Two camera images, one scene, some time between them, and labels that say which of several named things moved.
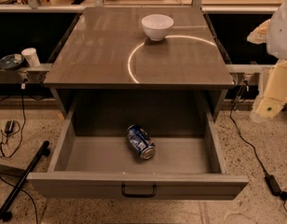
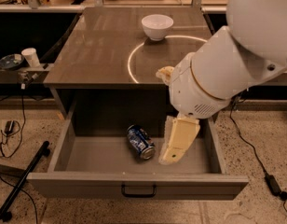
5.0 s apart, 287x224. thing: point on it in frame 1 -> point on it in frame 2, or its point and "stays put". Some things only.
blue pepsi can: (140, 140) stays put
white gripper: (280, 35) -> (189, 92)
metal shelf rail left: (21, 76) stays put
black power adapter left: (9, 127) stays put
